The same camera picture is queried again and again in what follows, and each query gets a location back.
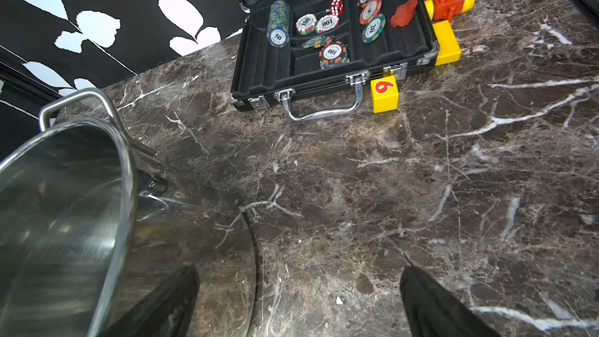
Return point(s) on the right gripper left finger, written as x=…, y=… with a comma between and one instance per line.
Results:
x=166, y=311

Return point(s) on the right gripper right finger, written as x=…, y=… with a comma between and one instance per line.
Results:
x=432, y=310

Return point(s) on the stainless steel pot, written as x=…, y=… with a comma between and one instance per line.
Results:
x=69, y=199

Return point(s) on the yellow number cube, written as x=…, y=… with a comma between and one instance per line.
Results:
x=384, y=94

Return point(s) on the orange blue chip stack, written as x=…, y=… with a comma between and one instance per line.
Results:
x=333, y=54

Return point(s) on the green white poker chip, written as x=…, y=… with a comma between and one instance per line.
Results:
x=374, y=29

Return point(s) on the red plastic piece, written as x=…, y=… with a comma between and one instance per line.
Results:
x=404, y=14

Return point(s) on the blue green chip stack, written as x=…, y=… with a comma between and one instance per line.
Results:
x=278, y=31

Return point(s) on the black poker chip case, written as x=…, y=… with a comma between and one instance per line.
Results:
x=266, y=76

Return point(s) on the red translucent die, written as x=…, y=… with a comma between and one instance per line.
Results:
x=336, y=7

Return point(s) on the yellow red toy block figure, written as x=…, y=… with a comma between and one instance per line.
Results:
x=447, y=9

